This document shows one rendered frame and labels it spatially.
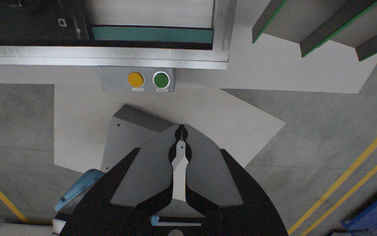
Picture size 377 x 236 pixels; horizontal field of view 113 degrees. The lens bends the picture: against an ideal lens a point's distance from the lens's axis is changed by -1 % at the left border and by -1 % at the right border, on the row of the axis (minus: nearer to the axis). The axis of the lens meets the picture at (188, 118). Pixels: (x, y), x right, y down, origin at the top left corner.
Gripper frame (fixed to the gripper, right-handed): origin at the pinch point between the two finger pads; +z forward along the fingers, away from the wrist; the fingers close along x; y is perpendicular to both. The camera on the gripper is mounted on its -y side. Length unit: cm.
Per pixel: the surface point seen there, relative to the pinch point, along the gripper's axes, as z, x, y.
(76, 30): 26.3, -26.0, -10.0
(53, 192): 123, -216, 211
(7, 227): 109, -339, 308
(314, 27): 21.2, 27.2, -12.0
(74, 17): 26.3, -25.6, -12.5
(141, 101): 37.3, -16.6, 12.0
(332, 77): 37, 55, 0
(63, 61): 27.3, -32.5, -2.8
